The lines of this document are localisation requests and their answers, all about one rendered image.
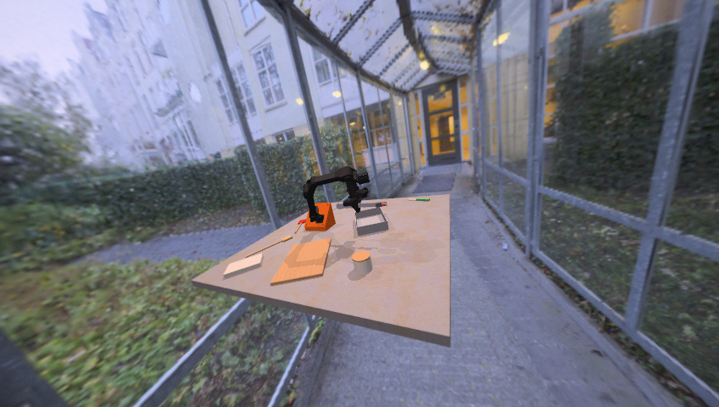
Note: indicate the light wooden spoon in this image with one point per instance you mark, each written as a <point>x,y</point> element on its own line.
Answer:
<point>282,240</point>

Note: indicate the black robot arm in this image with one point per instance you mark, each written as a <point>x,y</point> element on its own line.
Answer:
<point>344,174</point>

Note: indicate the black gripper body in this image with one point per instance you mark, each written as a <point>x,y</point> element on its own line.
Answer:
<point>352,201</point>

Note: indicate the grey cylindrical container with orange lid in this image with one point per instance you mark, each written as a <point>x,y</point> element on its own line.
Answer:
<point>362,262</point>

